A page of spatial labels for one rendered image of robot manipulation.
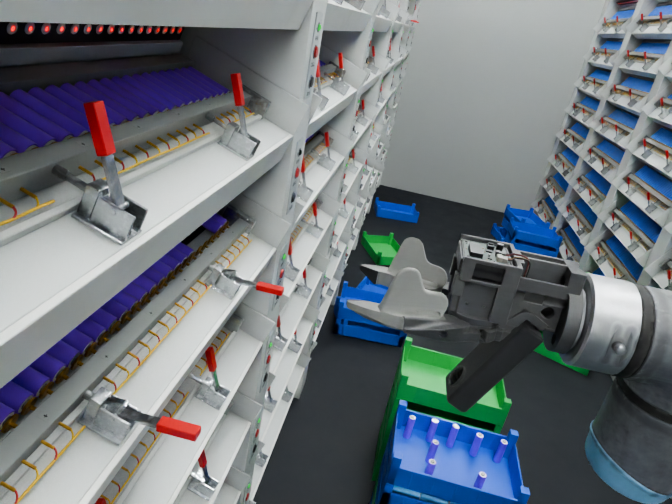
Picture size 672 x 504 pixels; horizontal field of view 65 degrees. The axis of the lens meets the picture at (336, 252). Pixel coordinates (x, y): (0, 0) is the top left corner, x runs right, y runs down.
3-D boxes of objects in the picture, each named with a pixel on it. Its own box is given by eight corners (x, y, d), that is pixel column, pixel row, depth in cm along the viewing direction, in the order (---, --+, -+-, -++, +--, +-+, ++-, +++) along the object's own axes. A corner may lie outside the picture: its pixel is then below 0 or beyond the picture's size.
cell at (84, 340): (33, 316, 50) (92, 350, 51) (19, 325, 49) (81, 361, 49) (37, 302, 49) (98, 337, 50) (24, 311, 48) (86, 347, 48)
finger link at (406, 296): (354, 256, 48) (448, 262, 50) (344, 313, 50) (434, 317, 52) (362, 270, 45) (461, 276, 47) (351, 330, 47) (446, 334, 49)
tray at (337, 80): (349, 104, 144) (375, 58, 138) (295, 148, 89) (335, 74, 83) (286, 64, 143) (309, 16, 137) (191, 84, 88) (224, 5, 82)
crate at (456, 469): (507, 454, 133) (518, 430, 130) (518, 521, 115) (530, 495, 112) (392, 422, 136) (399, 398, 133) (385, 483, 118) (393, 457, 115)
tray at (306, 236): (326, 229, 159) (348, 192, 154) (267, 332, 104) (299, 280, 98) (268, 194, 158) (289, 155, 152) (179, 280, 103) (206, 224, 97)
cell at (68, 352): (17, 327, 48) (79, 362, 49) (2, 337, 47) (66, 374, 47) (22, 312, 48) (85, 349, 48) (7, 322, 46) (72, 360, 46)
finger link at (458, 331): (395, 298, 50) (477, 303, 52) (392, 314, 51) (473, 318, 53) (410, 323, 46) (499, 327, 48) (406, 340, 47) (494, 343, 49)
